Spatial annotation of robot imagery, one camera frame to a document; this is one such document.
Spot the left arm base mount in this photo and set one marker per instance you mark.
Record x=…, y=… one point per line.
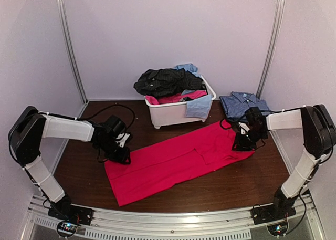
x=78, y=215

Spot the left circuit board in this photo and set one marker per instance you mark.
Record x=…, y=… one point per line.
x=66, y=229

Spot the folded blue checkered shirt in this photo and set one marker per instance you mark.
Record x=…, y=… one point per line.
x=237, y=103

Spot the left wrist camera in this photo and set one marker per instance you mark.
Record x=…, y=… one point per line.
x=123, y=139

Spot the front aluminium rail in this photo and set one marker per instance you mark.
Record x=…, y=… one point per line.
x=228, y=224

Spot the right circuit board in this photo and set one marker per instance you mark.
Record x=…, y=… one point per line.
x=278, y=229

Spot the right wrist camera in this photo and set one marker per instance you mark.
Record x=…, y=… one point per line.
x=244, y=128

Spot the white plastic laundry bin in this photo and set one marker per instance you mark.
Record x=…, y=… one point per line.
x=175, y=113

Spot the aluminium frame post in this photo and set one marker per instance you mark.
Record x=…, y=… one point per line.
x=276, y=26
x=70, y=50

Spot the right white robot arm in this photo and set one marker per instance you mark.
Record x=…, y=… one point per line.
x=318, y=142

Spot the left aluminium frame post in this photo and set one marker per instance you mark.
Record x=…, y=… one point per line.
x=70, y=50

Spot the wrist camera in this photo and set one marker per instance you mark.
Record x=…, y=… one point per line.
x=123, y=139
x=244, y=128

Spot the light blue shirt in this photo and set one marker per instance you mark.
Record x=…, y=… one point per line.
x=200, y=107

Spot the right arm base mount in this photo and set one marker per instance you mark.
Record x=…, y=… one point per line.
x=266, y=214

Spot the right aluminium frame post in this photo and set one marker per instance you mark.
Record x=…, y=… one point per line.
x=276, y=26

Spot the red t-shirt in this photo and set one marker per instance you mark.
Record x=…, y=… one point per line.
x=161, y=166

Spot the circuit board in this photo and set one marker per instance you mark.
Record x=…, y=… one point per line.
x=66, y=229
x=278, y=229

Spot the black striped shirt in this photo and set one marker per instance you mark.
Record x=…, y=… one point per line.
x=167, y=82

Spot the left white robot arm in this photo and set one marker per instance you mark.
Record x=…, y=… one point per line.
x=25, y=136

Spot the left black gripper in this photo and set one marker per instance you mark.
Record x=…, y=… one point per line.
x=123, y=157

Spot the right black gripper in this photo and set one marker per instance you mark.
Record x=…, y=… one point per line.
x=240, y=146

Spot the pink garment in bin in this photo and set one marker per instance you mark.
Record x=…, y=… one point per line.
x=186, y=95

